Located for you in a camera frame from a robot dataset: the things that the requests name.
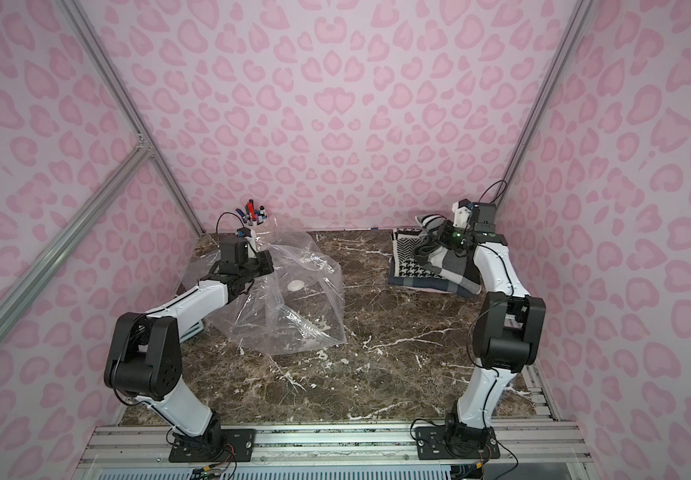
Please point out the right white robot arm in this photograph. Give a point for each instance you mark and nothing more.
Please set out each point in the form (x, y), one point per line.
(506, 335)

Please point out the red marker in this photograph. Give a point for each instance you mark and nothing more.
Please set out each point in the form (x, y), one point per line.
(251, 214)

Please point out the blue marker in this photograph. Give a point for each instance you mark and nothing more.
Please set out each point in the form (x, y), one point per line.
(242, 215)

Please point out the black white houndstooth knit blanket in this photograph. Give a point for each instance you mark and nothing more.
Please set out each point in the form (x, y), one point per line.
(405, 240)

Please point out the navy plaid blanket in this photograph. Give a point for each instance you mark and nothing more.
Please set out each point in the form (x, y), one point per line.
(429, 284)

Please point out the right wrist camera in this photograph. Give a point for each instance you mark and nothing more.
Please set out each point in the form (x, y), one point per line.
(462, 211)

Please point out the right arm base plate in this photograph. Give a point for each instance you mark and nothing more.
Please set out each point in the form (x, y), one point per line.
(454, 442)

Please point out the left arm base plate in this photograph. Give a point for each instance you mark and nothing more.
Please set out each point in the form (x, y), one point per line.
(236, 444)

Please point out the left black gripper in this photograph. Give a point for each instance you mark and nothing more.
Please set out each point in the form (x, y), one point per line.
(263, 262)

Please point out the light blue calculator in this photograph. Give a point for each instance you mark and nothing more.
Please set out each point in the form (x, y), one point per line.
(192, 331)

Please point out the clear plastic vacuum bag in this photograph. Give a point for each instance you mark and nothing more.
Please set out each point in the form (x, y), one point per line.
(297, 308)

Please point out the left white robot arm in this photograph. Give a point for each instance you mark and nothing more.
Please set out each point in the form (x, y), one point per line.
(144, 361)

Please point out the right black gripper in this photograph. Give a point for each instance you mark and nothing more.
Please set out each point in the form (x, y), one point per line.
(436, 241)

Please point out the aluminium front rail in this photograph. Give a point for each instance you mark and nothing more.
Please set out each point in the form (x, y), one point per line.
(536, 446)

